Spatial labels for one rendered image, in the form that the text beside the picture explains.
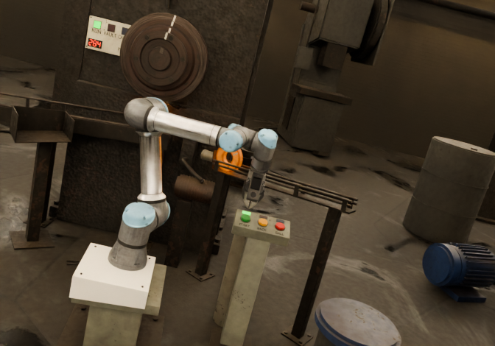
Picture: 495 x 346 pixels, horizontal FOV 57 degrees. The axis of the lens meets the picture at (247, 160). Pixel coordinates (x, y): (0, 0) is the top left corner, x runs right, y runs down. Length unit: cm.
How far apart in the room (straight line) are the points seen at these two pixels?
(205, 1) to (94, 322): 173
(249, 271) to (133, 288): 52
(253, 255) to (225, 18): 135
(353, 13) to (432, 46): 277
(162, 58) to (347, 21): 449
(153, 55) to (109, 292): 126
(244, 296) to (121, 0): 173
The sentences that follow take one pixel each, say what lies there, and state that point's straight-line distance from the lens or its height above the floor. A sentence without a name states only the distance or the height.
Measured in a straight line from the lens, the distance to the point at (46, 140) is 254.
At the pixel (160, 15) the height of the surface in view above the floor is 133.
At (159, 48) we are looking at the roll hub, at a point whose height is 116.
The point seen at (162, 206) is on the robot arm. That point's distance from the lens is 192.
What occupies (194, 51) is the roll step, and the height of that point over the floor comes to 119.
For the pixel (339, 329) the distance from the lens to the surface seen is 175.
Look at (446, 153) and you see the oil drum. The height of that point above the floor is 79.
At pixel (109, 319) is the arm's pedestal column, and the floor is 17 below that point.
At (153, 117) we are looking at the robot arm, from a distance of 171.
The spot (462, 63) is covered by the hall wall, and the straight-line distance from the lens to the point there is 936.
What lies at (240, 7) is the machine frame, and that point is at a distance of 268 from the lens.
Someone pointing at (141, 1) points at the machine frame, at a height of 138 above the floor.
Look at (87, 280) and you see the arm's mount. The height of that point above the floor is 38.
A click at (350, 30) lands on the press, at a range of 671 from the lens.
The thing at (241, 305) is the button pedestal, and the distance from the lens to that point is 210.
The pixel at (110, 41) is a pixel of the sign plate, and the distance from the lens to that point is 279.
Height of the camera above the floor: 131
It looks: 14 degrees down
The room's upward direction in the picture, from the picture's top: 14 degrees clockwise
